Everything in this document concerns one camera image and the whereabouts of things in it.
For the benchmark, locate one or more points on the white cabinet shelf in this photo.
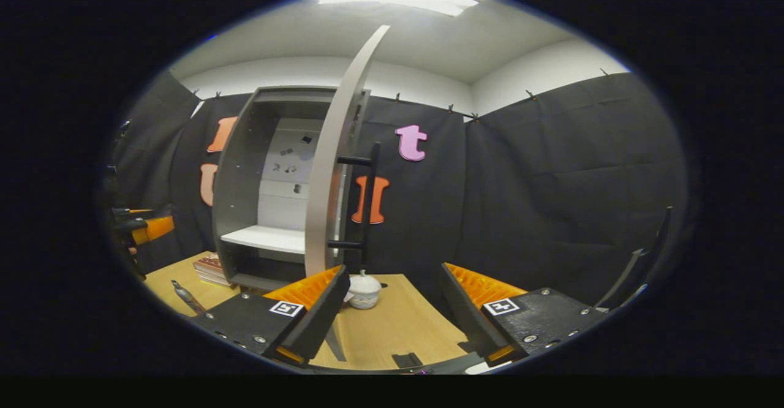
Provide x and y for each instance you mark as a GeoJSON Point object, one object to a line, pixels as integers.
{"type": "Point", "coordinates": [269, 238]}

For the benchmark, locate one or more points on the ceiling light panel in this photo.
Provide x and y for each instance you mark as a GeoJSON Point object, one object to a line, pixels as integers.
{"type": "Point", "coordinates": [429, 7]}

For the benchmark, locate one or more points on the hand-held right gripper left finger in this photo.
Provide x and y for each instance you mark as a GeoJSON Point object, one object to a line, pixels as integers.
{"type": "Point", "coordinates": [318, 322]}

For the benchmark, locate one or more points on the dark slender tool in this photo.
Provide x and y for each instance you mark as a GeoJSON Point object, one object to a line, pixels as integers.
{"type": "Point", "coordinates": [187, 298]}

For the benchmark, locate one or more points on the black backdrop cloth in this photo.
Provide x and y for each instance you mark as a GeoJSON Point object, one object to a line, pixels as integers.
{"type": "Point", "coordinates": [551, 181]}

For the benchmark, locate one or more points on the grey cabinet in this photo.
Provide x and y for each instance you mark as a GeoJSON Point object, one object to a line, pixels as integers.
{"type": "Point", "coordinates": [239, 181]}

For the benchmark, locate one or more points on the white cabinet door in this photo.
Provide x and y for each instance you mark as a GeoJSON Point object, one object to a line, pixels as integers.
{"type": "Point", "coordinates": [334, 151]}

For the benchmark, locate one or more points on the stack of books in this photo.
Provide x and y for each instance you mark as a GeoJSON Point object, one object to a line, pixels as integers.
{"type": "Point", "coordinates": [211, 268]}

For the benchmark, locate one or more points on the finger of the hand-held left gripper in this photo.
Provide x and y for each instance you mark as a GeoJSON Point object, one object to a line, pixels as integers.
{"type": "Point", "coordinates": [144, 213]}
{"type": "Point", "coordinates": [156, 228]}

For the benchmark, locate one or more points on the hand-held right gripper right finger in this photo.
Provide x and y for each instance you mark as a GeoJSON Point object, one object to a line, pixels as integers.
{"type": "Point", "coordinates": [468, 316]}

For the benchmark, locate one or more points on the small black block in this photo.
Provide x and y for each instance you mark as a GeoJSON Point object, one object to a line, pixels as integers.
{"type": "Point", "coordinates": [407, 359]}

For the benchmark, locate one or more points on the white ceramic pot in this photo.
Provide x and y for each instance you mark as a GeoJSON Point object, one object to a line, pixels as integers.
{"type": "Point", "coordinates": [365, 291]}

